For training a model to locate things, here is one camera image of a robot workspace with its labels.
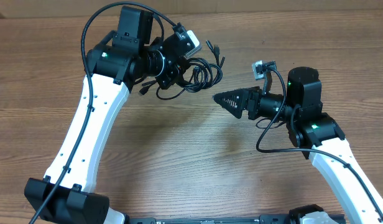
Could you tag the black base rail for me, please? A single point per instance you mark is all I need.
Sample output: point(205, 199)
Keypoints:
point(305, 214)

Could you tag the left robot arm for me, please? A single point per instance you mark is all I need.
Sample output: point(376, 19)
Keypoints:
point(123, 58)

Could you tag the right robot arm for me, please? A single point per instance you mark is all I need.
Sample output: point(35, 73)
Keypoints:
point(312, 132)

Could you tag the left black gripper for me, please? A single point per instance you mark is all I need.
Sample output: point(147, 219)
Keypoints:
point(175, 71)

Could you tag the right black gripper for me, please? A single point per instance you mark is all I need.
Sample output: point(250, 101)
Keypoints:
point(240, 96)

